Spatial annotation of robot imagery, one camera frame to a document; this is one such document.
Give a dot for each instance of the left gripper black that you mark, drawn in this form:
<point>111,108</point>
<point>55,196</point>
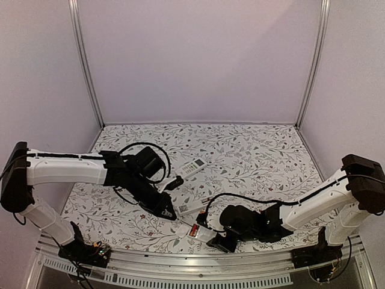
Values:
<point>159,207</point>

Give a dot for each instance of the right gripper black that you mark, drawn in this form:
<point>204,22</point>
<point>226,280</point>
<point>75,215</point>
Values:
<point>219,244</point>

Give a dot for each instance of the long white remote control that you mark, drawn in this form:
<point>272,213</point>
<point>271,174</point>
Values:
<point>192,207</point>

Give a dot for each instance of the white battery cover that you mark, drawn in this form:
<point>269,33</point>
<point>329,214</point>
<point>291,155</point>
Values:
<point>182,231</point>

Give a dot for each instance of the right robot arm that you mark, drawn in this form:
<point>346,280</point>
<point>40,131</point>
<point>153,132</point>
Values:
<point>356,190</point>

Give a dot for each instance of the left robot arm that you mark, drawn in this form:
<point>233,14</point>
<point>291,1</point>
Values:
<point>27,168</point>

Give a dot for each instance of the white remote with buttons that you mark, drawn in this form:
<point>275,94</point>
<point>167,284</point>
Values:
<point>191,168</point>

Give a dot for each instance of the floral table mat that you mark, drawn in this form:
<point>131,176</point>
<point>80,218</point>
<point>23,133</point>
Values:
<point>247,165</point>

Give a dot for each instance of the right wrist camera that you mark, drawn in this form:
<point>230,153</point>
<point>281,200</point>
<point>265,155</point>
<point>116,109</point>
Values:
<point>202,219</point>

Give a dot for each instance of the aluminium front rail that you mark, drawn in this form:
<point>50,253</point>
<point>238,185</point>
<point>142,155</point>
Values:
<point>139,269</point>

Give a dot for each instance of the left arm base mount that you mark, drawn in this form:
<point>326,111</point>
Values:
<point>78,251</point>

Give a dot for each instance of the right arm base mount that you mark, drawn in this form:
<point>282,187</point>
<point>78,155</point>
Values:
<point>317,254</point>

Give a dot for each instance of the right aluminium frame post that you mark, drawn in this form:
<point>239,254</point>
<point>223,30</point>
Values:
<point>316,59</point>

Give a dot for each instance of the aluminium frame post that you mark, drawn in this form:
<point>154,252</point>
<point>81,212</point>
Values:
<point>316,59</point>
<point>85,67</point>

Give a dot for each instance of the left aluminium frame post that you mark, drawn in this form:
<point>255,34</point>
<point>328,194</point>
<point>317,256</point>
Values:
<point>85,67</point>

